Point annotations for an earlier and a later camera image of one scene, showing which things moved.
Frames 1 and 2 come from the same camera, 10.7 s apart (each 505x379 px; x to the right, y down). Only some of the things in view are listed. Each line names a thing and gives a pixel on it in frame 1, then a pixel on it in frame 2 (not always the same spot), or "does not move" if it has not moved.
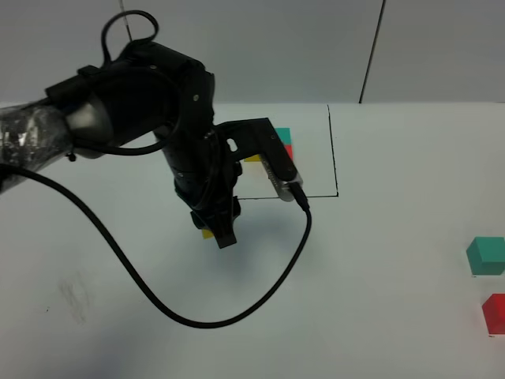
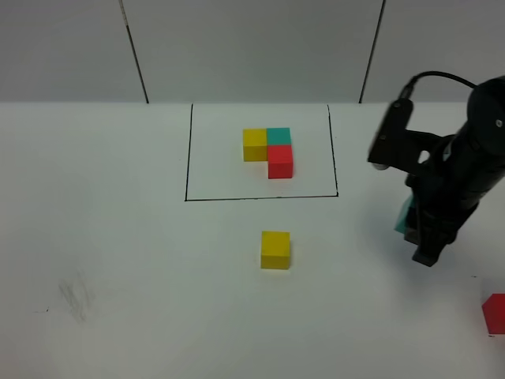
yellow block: x=207 y=234 → x=275 y=249
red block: x=494 y=312 does not move
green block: x=486 y=255 → x=401 y=223
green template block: x=284 y=134 does not move
